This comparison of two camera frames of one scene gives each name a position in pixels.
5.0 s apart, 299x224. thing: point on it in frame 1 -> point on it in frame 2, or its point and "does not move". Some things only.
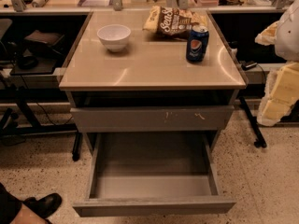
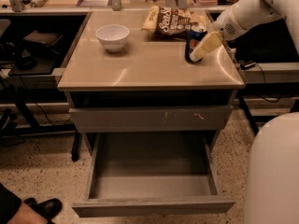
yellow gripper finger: x=267 y=36 -> x=231 y=23
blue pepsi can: x=197 y=44 does not move
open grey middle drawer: x=154 y=175 does not move
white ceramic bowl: x=114 y=36 does not move
